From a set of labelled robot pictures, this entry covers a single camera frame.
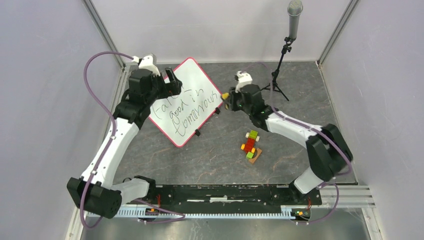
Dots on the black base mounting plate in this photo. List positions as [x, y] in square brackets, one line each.
[229, 198]

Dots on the pink framed whiteboard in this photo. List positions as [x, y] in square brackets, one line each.
[179, 117]

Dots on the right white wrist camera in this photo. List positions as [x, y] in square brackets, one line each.
[243, 78]

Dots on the brown wooden block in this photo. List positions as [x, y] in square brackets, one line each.
[254, 156]

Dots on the silver microphone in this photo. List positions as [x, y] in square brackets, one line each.
[294, 10]

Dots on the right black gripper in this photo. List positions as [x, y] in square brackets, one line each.
[233, 95]

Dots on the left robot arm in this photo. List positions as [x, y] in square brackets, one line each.
[94, 191]

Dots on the black microphone tripod stand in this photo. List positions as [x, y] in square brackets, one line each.
[273, 86]

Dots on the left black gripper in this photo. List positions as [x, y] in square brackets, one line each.
[171, 88]

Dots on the colourful toy block car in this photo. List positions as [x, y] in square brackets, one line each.
[249, 146]

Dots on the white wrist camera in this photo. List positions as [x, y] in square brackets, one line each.
[148, 62]
[243, 78]

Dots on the white cable duct rail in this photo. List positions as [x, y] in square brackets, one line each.
[143, 212]

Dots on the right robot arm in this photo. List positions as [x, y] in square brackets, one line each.
[328, 153]

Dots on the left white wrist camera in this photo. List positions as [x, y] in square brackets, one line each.
[148, 62]

